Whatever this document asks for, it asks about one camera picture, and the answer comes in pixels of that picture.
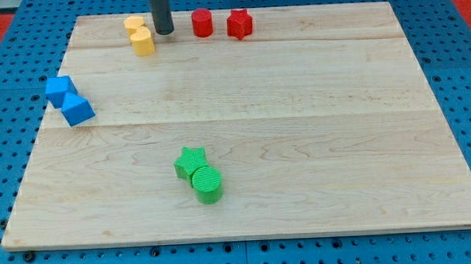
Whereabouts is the green star block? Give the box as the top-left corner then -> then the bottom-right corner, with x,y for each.
174,147 -> 209,187

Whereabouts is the yellow hexagon block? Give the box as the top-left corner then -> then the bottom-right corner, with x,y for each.
123,14 -> 146,37

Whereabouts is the blue cube block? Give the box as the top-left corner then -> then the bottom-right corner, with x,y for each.
45,76 -> 78,109

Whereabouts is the blue triangular prism block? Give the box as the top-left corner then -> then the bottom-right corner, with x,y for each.
61,92 -> 95,126

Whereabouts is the red cylinder block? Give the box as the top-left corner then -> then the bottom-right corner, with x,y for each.
191,8 -> 213,38

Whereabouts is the red star block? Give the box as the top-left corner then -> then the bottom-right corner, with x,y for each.
227,9 -> 253,41

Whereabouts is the light wooden board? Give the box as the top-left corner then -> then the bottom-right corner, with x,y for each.
2,2 -> 471,251

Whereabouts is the yellow heart block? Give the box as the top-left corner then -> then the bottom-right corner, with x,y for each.
130,26 -> 155,56

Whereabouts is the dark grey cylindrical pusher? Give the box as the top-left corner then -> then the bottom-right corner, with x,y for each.
149,0 -> 174,35

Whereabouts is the green cylinder block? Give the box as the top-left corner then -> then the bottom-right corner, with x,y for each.
192,166 -> 223,205

